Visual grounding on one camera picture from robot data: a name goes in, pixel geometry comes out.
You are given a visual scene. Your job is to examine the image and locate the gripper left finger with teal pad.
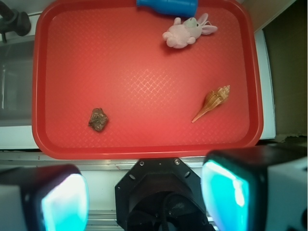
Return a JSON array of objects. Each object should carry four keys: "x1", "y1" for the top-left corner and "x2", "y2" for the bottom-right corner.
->
[{"x1": 0, "y1": 164, "x2": 90, "y2": 231}]

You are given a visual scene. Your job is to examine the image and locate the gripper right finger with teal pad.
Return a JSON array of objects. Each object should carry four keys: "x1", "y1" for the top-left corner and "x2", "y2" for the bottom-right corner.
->
[{"x1": 201, "y1": 144, "x2": 308, "y2": 231}]

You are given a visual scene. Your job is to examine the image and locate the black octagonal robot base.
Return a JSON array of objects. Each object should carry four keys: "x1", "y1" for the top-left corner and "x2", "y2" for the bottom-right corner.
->
[{"x1": 115, "y1": 158, "x2": 215, "y2": 231}]

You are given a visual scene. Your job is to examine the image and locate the tan spiral conch shell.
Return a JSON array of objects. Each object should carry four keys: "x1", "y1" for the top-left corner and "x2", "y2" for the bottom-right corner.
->
[{"x1": 191, "y1": 85, "x2": 230, "y2": 123}]

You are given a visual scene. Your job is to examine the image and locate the brown rough rock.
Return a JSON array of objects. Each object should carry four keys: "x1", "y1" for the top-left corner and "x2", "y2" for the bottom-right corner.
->
[{"x1": 88, "y1": 108, "x2": 109, "y2": 132}]

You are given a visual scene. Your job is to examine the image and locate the red plastic tray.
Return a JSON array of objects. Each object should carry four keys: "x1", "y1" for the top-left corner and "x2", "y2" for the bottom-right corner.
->
[{"x1": 32, "y1": 0, "x2": 263, "y2": 159}]

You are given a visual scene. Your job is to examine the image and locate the pink plush bunny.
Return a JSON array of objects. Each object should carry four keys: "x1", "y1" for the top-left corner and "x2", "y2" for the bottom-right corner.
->
[{"x1": 162, "y1": 13, "x2": 218, "y2": 49}]

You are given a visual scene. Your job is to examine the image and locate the black clamp knob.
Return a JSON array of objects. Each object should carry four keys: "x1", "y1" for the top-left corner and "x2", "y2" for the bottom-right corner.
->
[{"x1": 0, "y1": 1, "x2": 32, "y2": 43}]

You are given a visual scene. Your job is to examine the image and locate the blue plastic bottle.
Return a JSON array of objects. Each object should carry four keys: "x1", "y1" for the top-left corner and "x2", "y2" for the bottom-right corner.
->
[{"x1": 136, "y1": 0, "x2": 198, "y2": 17}]

